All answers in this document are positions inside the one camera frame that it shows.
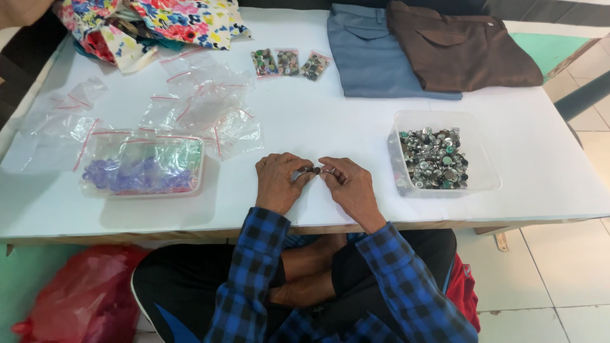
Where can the person's right hand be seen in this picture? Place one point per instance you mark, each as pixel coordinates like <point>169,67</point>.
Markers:
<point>352,190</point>

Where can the heap of metal buttons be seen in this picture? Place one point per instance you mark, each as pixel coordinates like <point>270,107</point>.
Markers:
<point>433,159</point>

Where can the small bag of mixed buttons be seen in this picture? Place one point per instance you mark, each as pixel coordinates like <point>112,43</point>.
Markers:
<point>314,66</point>
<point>288,62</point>
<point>264,63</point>

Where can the folded blue trousers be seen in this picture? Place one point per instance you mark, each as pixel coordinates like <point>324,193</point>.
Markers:
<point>367,62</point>

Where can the red plastic bag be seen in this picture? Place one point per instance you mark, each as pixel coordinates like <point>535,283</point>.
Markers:
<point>81,300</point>

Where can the heap of floral cloth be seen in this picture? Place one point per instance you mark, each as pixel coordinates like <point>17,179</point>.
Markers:
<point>186,21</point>

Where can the small dark metal button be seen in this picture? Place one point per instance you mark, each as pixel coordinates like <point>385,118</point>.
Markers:
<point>314,170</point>

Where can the clear tub of purple buttons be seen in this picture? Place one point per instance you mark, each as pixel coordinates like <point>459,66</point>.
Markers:
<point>198,176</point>

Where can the red cloth bag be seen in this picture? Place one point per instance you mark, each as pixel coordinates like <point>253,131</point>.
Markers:
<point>464,290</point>

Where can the clear tub of metal buttons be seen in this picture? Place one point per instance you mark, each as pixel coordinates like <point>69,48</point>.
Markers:
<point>481,157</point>

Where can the green board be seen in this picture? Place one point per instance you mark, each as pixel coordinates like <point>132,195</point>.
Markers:
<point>543,50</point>

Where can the person's bare foot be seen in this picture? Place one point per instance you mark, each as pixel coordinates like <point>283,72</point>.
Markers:
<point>300,289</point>
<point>309,257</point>

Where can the person's left hand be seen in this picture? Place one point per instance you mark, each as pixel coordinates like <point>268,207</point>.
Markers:
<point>276,183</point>

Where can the heap of purple buttons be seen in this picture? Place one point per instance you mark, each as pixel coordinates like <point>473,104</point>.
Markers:
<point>138,176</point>

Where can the pile of clear zip bags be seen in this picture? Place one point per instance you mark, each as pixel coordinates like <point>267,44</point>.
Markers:
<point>205,100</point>

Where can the folded brown trousers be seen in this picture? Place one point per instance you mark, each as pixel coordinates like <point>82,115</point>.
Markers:
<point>462,52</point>

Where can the person's black trousers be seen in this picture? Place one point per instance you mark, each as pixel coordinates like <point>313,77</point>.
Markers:
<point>186,281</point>

